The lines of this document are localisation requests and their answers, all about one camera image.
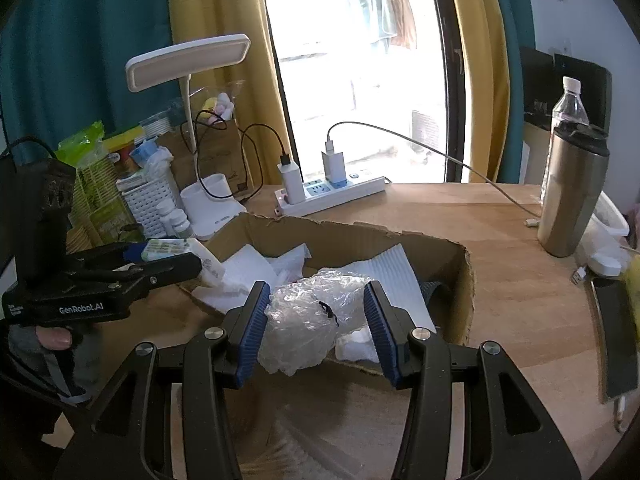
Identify teal curtain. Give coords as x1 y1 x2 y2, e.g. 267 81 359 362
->
0 0 186 161

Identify steel tumbler black lid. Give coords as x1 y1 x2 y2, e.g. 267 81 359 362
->
537 123 612 259

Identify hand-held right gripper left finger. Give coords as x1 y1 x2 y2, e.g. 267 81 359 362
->
52 280 272 480

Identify white power strip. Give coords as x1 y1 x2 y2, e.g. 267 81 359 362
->
274 175 389 217

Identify white charger with black cable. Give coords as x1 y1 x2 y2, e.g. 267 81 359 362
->
278 162 306 205

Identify brown cardboard box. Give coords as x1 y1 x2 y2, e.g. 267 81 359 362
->
179 212 477 377

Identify green yellow tissue packet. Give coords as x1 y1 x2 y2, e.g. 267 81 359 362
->
139 238 224 287

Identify short white pill bottle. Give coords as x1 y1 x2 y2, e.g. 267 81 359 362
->
169 209 194 239

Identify person's left hand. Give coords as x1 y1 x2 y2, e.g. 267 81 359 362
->
37 326 77 352

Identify red label can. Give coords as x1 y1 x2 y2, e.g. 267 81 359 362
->
107 147 142 181

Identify black smartphone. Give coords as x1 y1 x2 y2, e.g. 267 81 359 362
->
589 274 640 404

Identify tall white pill bottle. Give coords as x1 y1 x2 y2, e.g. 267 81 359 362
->
155 199 177 237

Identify white woven plastic basket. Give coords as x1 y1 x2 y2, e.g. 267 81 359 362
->
119 174 184 239

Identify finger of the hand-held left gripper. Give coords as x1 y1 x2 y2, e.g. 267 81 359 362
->
75 241 151 274
107 252 204 295

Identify white desk lamp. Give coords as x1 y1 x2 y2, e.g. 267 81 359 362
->
124 33 251 241

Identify white plastic container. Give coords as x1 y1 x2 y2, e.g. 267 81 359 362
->
574 192 631 277

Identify black charging cable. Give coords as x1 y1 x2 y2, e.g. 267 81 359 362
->
192 108 293 201

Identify white foam sheets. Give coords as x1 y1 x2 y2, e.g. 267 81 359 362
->
191 243 312 312

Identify yellow curtain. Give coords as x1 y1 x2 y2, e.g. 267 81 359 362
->
167 0 301 181

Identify clear plastic bag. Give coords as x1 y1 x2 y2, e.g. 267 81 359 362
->
264 269 372 377

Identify pastel plush toy in bag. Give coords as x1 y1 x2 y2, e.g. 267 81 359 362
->
204 91 237 125

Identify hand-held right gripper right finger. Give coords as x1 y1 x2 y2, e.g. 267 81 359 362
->
363 281 582 480

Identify clear water bottle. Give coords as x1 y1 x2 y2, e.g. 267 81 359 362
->
539 75 591 202

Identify green pack of paper cups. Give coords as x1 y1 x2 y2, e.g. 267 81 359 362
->
56 120 147 247

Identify white charging cable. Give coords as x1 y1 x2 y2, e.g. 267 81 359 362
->
326 121 543 228

